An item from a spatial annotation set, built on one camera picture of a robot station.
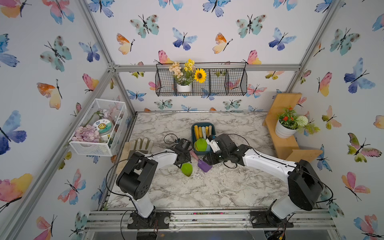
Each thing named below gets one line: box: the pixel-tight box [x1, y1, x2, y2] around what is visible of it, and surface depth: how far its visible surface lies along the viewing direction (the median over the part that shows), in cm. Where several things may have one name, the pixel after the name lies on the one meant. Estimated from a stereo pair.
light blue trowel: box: [201, 126, 207, 140], surface depth 106 cm
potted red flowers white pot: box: [275, 106, 321, 139], surface depth 88 cm
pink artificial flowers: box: [71, 124, 101, 143], surface depth 61 cm
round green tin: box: [93, 119, 114, 137], surface depth 67 cm
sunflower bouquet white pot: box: [168, 58, 207, 93], surface depth 86 cm
